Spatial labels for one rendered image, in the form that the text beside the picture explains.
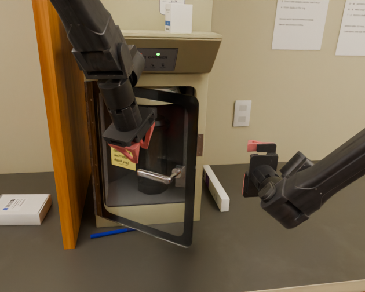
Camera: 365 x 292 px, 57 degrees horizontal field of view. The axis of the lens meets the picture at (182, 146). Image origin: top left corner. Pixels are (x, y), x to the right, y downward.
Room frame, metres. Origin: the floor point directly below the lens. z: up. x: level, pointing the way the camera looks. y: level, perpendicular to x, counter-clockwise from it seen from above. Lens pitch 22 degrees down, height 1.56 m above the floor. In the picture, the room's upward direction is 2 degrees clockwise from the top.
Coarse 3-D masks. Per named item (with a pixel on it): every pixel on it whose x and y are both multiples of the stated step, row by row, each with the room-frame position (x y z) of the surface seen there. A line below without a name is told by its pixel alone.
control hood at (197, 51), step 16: (128, 32) 0.75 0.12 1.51; (144, 32) 0.76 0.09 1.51; (160, 32) 0.78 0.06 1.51; (192, 32) 0.82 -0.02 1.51; (208, 32) 0.84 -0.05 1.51; (192, 48) 0.79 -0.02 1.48; (208, 48) 0.80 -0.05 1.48; (176, 64) 0.83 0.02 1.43; (192, 64) 0.83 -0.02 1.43; (208, 64) 0.84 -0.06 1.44
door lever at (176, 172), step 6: (174, 168) 0.71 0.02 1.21; (138, 174) 0.70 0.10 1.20; (144, 174) 0.69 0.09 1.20; (150, 174) 0.68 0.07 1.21; (156, 174) 0.68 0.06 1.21; (162, 174) 0.68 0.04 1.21; (174, 174) 0.69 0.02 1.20; (180, 174) 0.70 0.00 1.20; (156, 180) 0.68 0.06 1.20; (162, 180) 0.67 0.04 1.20; (168, 180) 0.66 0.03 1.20
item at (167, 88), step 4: (148, 88) 0.90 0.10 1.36; (152, 88) 0.90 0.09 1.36; (156, 88) 0.90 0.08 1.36; (160, 88) 0.90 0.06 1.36; (164, 88) 0.91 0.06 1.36; (168, 88) 0.91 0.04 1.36; (172, 88) 0.92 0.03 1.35; (176, 88) 0.94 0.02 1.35; (176, 92) 0.93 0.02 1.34; (180, 92) 0.96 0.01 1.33
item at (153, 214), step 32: (96, 96) 0.81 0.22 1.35; (160, 96) 0.73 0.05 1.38; (192, 96) 0.70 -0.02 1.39; (96, 128) 0.82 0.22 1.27; (160, 128) 0.73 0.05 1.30; (192, 128) 0.69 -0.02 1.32; (160, 160) 0.73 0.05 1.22; (192, 160) 0.69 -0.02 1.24; (128, 192) 0.77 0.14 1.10; (160, 192) 0.73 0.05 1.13; (192, 192) 0.69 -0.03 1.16; (128, 224) 0.78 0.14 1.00; (160, 224) 0.73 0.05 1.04; (192, 224) 0.69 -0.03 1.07
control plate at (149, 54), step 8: (144, 48) 0.77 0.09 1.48; (152, 48) 0.77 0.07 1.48; (160, 48) 0.78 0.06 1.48; (168, 48) 0.78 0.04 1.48; (176, 48) 0.78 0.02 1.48; (144, 56) 0.79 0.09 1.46; (152, 56) 0.79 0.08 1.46; (160, 56) 0.80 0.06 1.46; (168, 56) 0.80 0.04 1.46; (176, 56) 0.80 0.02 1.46; (160, 64) 0.82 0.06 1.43; (168, 64) 0.82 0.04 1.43
